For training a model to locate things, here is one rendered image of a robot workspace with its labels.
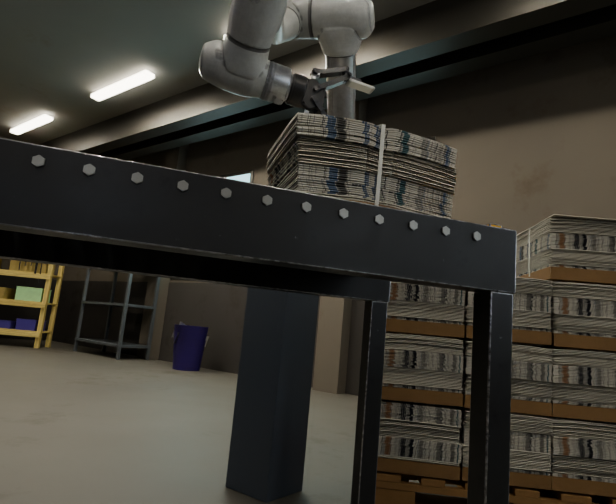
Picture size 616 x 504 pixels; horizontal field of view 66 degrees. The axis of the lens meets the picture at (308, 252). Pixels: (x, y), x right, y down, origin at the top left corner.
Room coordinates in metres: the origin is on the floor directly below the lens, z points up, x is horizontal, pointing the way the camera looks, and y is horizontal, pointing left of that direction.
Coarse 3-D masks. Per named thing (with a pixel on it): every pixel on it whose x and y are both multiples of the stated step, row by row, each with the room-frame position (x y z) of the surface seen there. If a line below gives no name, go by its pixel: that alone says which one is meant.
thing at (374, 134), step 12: (372, 132) 0.97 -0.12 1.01; (396, 132) 0.99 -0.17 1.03; (372, 144) 0.97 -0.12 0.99; (384, 144) 0.98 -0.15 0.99; (372, 156) 0.97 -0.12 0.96; (384, 156) 0.98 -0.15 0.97; (372, 168) 0.97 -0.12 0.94; (384, 168) 0.98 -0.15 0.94; (372, 180) 0.98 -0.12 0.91; (384, 180) 0.99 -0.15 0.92; (372, 192) 0.98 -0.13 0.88; (384, 192) 0.99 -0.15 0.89; (384, 204) 0.99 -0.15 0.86
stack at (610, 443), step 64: (448, 320) 1.64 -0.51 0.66; (512, 320) 1.63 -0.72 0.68; (576, 320) 1.62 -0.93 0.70; (384, 384) 1.66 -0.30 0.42; (448, 384) 1.65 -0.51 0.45; (512, 384) 1.63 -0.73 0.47; (576, 384) 1.62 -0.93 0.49; (384, 448) 1.66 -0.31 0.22; (448, 448) 1.65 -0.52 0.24; (512, 448) 1.63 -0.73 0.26; (576, 448) 1.61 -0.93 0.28
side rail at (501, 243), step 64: (0, 192) 0.62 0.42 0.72; (64, 192) 0.64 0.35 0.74; (128, 192) 0.67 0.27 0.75; (192, 192) 0.69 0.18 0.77; (256, 192) 0.72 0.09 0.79; (256, 256) 0.72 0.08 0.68; (320, 256) 0.75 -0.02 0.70; (384, 256) 0.79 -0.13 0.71; (448, 256) 0.82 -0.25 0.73; (512, 256) 0.86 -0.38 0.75
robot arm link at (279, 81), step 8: (272, 64) 1.01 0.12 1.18; (272, 72) 1.00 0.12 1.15; (280, 72) 1.01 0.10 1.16; (288, 72) 1.02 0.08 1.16; (272, 80) 1.01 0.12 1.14; (280, 80) 1.01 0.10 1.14; (288, 80) 1.01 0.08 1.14; (264, 88) 1.02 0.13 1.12; (272, 88) 1.02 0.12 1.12; (280, 88) 1.02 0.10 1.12; (288, 88) 1.03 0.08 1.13; (264, 96) 1.04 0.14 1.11; (272, 96) 1.03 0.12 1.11; (280, 96) 1.03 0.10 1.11; (280, 104) 1.07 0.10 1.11
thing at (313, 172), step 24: (312, 120) 0.93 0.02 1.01; (336, 120) 0.94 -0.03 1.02; (288, 144) 0.98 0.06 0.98; (312, 144) 0.93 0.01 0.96; (336, 144) 0.95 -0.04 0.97; (360, 144) 0.96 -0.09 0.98; (288, 168) 0.99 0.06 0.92; (312, 168) 0.94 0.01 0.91; (336, 168) 0.95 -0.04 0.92; (360, 168) 0.96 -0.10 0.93; (312, 192) 0.94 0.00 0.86; (336, 192) 0.96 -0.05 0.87; (360, 192) 0.97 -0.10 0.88
